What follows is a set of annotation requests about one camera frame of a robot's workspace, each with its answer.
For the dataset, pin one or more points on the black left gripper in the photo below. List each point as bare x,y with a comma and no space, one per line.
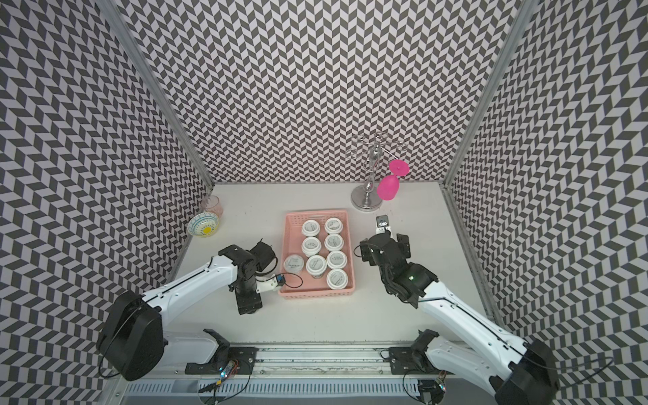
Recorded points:
250,305

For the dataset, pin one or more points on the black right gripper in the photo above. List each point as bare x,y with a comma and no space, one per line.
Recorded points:
366,252

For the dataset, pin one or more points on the clear lid yogurt cup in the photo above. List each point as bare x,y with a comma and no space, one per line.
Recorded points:
293,264

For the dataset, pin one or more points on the red label yogurt cup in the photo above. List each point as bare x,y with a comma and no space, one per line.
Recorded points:
337,260

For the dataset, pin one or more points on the pink perforated plastic basket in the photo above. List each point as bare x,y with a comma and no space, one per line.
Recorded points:
306,286

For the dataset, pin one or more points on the white lid yogurt cup right-near-basket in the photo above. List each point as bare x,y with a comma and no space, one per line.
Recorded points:
334,242

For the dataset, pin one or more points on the green yogurt cup white lid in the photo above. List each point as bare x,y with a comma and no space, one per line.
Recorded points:
334,226

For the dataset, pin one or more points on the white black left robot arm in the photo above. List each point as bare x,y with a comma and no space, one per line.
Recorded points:
133,340

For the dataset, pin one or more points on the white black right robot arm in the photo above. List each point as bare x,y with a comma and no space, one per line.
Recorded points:
504,365

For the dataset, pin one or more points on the blue yellow patterned bowl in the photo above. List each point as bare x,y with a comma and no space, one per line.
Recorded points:
203,225

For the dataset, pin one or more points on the magenta plastic wine glass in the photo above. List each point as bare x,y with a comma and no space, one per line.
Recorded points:
389,186

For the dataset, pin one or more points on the pink transparent plastic cup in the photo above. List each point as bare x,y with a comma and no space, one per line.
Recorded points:
212,204

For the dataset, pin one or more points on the chrome cup holder stand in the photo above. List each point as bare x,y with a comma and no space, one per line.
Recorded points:
379,145

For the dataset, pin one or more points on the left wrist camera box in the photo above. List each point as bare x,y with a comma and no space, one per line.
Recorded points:
271,284

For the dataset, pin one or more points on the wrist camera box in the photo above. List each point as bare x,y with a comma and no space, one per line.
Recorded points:
271,284
382,224

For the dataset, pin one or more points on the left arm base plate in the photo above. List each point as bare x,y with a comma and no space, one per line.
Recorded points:
245,358

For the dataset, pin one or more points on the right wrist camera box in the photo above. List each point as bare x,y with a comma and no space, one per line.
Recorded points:
382,224

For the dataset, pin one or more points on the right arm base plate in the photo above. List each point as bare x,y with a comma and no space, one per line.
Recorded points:
402,361

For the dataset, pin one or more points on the aluminium front rail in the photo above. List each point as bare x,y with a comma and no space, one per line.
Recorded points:
301,373

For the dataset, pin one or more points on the aluminium corner post right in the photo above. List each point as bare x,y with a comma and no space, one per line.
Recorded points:
502,62

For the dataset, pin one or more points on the aluminium corner post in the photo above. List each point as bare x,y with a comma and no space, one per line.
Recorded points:
119,28
502,62

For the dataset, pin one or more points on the aluminium corner post left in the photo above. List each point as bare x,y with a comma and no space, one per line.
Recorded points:
119,28

